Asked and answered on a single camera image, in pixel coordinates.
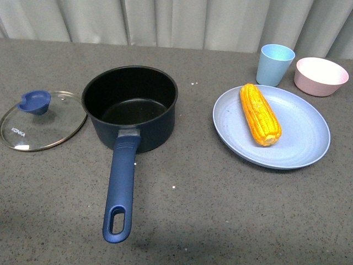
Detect yellow corn cob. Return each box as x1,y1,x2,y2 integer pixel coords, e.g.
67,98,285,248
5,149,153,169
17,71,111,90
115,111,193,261
240,83,282,146

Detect glass lid with blue knob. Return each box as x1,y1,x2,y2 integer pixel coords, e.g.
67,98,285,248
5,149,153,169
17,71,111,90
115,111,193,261
1,90,87,152

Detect dark blue saucepan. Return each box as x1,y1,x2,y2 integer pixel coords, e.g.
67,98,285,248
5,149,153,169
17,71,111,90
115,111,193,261
82,66,178,243

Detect light blue cup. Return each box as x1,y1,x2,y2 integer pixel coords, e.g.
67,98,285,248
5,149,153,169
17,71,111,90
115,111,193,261
256,44,296,87

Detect light blue plate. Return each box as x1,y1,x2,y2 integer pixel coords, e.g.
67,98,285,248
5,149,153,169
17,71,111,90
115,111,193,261
213,85,330,169

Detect pink bowl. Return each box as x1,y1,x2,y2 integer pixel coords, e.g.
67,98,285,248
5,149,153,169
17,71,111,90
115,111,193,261
294,57,349,97

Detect white pleated curtain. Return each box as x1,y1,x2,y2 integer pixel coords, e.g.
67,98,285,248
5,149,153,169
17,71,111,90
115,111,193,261
1,1,352,59

